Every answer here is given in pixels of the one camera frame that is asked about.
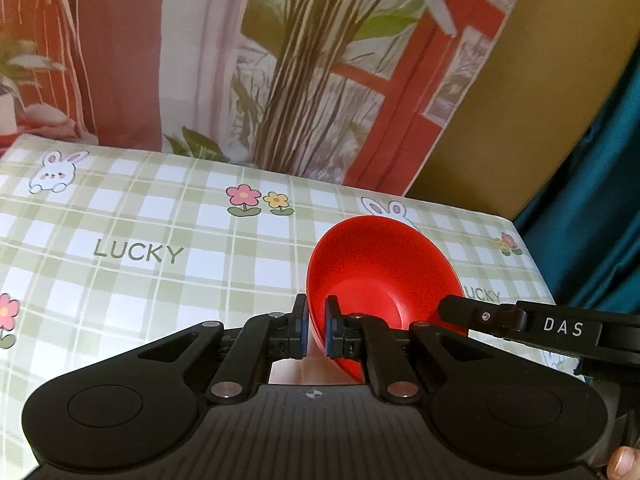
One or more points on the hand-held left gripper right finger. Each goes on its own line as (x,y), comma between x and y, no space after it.
(330,330)

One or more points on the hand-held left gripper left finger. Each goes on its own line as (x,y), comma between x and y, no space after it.
(301,330)

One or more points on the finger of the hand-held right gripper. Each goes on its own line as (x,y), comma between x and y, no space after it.
(475,315)

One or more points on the red plastic bowl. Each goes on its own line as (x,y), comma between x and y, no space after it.
(380,270)

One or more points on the person's right hand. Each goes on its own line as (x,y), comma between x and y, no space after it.
(625,465)

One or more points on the teal curtain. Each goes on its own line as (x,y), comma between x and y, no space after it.
(595,210)

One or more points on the green checked tablecloth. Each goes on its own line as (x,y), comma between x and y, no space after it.
(150,220)

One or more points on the brown wooden panel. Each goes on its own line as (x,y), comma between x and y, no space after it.
(540,100)

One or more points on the printed wall tapestry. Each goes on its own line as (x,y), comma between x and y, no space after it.
(200,50)

